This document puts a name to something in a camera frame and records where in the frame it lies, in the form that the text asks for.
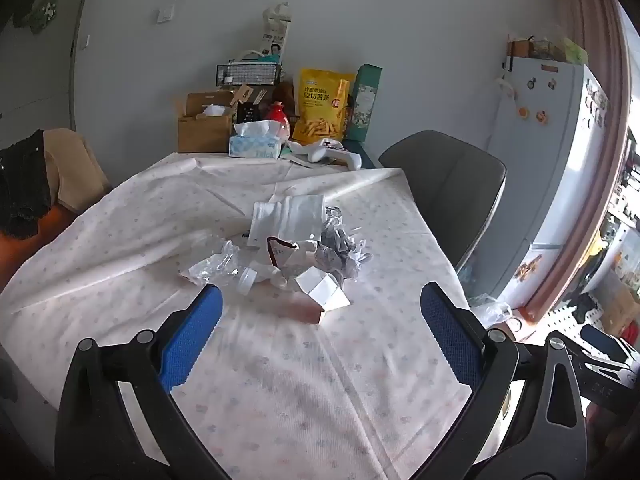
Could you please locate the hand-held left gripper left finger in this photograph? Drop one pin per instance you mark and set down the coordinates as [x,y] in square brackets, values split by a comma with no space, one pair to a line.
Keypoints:
[192,332]

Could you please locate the brown and white torn wrapper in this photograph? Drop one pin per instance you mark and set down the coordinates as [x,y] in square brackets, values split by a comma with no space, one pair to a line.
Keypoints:
[280,254]

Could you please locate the white paper towel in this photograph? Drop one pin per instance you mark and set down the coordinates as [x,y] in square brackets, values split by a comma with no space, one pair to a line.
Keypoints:
[287,220]

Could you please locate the small white paper carton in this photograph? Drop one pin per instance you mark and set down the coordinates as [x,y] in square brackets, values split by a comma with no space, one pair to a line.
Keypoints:
[322,291]

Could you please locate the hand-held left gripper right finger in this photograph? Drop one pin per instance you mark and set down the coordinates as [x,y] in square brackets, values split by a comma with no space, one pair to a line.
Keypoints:
[450,335]

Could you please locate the white wall switch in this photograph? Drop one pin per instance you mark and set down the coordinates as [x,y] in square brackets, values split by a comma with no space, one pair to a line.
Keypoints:
[164,12]

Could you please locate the yellow snack bag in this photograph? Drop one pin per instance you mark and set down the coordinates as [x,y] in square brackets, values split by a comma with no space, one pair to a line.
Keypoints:
[322,107]

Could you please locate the clear plastic bag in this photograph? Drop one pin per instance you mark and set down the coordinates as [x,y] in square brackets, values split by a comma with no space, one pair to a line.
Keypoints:
[490,310]

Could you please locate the white refrigerator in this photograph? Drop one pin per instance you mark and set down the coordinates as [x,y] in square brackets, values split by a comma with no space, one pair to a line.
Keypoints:
[545,170]

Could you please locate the green packet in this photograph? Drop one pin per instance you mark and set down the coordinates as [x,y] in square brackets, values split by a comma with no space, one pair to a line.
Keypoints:
[575,51]

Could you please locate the grey chair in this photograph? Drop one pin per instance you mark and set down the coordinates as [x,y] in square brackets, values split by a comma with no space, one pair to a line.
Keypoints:
[450,185]

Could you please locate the white printed paper bag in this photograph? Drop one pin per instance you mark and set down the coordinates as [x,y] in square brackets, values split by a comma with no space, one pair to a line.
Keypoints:
[276,32]

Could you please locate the white pegboard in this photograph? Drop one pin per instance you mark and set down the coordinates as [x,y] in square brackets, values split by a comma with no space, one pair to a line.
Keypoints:
[565,322]

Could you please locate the open cardboard box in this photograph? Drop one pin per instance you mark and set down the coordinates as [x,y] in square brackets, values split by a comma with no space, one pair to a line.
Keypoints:
[202,127]

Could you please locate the brown box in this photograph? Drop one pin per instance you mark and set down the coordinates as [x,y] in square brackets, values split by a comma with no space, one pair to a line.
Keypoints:
[520,49]

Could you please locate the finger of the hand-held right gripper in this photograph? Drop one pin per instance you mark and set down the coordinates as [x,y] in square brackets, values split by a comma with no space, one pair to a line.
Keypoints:
[602,342]

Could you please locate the tall green box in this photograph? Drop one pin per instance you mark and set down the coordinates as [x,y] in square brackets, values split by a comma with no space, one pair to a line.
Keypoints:
[364,105]

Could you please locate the grey foil wrapper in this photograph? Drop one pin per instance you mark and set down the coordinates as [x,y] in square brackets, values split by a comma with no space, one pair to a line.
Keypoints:
[340,250]

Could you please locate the blue and white tissue box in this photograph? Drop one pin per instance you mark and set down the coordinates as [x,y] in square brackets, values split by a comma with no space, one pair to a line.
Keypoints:
[255,142]

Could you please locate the white plastic handheld device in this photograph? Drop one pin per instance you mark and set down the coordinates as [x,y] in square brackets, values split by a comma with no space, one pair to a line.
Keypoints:
[325,152]

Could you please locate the clear plastic wrapper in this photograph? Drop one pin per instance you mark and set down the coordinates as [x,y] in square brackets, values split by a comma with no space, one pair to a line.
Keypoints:
[215,266]

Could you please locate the red bottle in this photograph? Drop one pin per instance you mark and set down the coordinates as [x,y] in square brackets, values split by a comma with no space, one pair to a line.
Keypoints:
[280,115]

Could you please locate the pink curtain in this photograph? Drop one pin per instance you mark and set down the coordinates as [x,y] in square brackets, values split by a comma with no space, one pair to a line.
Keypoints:
[595,110]

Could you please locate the tan upholstered chair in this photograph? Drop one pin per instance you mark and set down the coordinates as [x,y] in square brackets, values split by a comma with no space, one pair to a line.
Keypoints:
[72,172]

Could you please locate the white printed tablecloth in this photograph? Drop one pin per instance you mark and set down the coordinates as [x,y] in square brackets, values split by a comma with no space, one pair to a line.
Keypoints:
[250,360]

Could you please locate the black garment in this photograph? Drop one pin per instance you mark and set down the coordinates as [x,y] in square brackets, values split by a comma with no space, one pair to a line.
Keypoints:
[22,190]

